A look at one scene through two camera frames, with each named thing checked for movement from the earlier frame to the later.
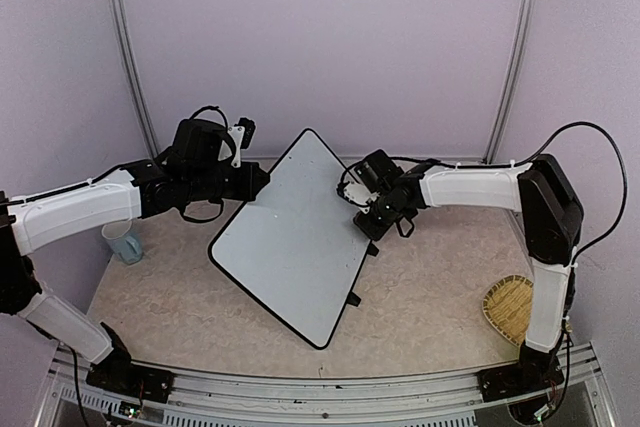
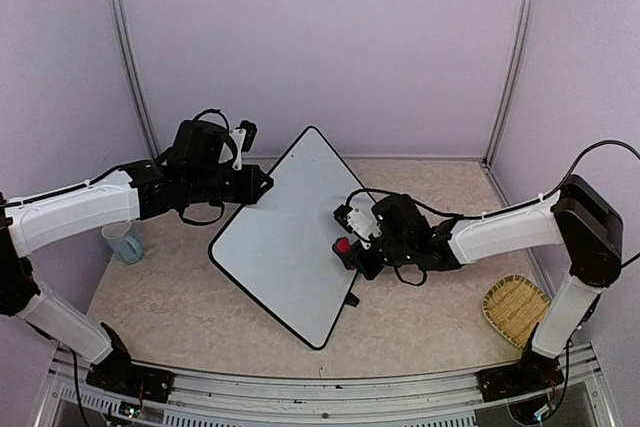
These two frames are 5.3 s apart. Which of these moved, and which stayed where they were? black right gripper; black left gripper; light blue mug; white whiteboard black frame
Moved: black right gripper
Stayed: light blue mug; black left gripper; white whiteboard black frame
